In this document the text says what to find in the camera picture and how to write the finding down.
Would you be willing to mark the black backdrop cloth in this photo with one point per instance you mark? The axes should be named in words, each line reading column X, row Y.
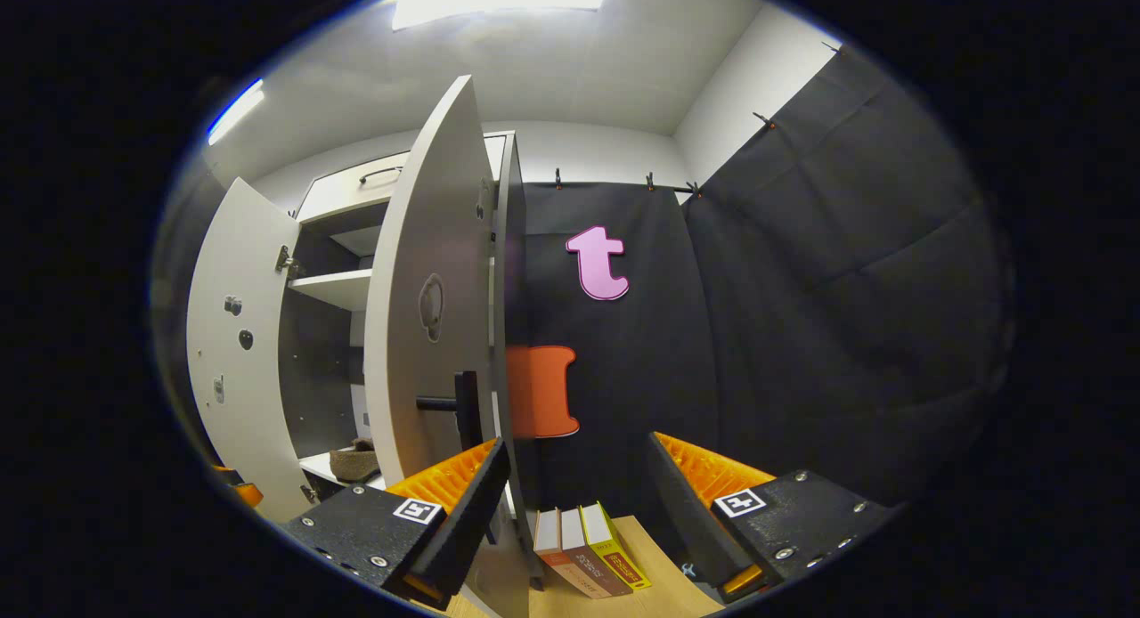
column 846, row 288
column 659, row 360

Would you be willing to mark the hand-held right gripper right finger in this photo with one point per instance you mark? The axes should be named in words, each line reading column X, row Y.
column 686, row 520

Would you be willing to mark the small ceiling light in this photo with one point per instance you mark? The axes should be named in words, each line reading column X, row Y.
column 236, row 110

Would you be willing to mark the metal door hinge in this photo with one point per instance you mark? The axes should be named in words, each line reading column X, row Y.
column 287, row 262
column 309, row 493

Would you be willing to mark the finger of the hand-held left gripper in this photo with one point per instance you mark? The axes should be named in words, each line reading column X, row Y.
column 248, row 495

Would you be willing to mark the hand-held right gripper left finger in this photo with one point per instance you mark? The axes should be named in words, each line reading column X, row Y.
column 463, row 529

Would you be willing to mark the white cabinet drawer front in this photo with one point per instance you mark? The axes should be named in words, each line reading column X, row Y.
column 343, row 195

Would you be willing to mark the orange spine book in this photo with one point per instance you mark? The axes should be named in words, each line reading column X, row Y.
column 557, row 547

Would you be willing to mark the long ceiling light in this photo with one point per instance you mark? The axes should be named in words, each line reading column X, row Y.
column 499, row 2

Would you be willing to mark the brown spine book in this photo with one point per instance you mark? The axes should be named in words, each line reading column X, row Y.
column 592, row 556

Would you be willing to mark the white shoe cabinet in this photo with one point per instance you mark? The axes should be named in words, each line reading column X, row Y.
column 512, row 288

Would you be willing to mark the white cabinet shelf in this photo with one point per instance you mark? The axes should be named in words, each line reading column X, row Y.
column 321, row 467
column 334, row 288

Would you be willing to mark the yellow book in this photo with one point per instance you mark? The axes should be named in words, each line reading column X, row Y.
column 614, row 542

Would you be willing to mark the brown fuzzy shoe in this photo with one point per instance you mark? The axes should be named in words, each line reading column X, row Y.
column 354, row 462

